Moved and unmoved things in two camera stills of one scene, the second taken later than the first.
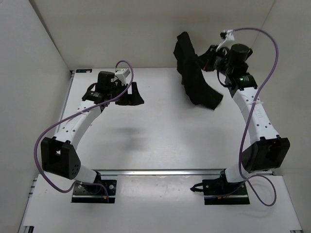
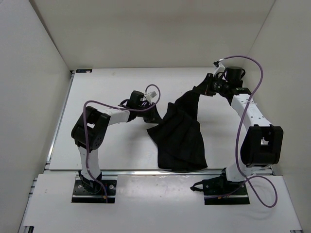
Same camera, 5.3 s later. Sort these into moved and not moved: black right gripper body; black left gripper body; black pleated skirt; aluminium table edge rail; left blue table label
Moved: black left gripper body; black right gripper body; black pleated skirt
Not moved: aluminium table edge rail; left blue table label
